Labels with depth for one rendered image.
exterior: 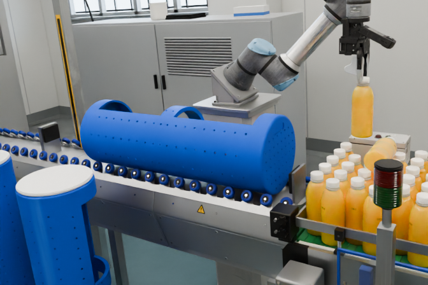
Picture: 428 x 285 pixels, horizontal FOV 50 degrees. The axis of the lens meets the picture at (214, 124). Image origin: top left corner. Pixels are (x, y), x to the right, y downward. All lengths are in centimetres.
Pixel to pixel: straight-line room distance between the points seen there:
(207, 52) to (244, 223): 210
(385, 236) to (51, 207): 110
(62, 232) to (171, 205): 41
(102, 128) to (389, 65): 295
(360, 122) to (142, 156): 82
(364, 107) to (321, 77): 296
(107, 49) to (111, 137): 248
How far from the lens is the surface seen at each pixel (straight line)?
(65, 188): 172
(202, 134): 164
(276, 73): 207
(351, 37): 158
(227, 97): 212
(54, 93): 732
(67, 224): 176
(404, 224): 142
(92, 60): 453
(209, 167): 164
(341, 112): 456
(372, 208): 138
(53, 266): 185
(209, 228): 177
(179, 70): 377
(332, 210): 142
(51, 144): 248
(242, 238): 171
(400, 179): 112
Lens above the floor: 167
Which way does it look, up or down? 16 degrees down
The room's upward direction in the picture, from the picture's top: 5 degrees counter-clockwise
